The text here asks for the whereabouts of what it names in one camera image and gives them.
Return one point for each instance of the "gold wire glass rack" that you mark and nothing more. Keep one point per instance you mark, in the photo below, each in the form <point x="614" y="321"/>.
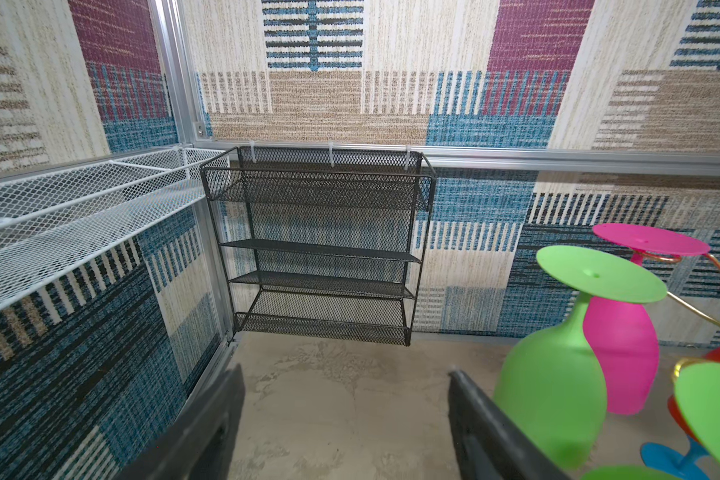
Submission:
<point x="687" y="321"/>

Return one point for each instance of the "green wine glass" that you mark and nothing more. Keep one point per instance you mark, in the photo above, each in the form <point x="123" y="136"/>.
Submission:
<point x="689" y="376"/>
<point x="551" y="385"/>

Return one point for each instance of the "red wine glass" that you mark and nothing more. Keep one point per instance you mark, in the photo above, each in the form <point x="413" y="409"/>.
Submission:
<point x="706" y="403"/>

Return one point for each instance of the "pink wine glass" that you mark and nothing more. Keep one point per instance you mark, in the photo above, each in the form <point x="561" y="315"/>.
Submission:
<point x="622" y="335"/>

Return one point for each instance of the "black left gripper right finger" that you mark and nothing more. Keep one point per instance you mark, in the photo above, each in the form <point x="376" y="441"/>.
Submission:
<point x="487" y="444"/>

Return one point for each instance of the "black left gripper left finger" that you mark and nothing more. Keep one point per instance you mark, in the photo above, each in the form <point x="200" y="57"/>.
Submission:
<point x="201" y="442"/>

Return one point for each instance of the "green wine glass back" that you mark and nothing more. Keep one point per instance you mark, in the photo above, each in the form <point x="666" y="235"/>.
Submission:
<point x="551" y="385"/>

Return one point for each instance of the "black mesh shelf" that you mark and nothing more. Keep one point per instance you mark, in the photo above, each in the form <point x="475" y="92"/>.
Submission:
<point x="321" y="242"/>

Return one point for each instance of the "blue wine glass front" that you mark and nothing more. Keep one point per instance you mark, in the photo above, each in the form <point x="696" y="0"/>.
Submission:
<point x="665" y="459"/>

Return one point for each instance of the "green wine glass front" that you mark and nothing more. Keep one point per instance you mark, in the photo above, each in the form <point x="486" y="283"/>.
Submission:
<point x="689" y="376"/>

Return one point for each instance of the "white mesh wall basket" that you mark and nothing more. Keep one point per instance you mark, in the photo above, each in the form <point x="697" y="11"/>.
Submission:
<point x="54" y="222"/>

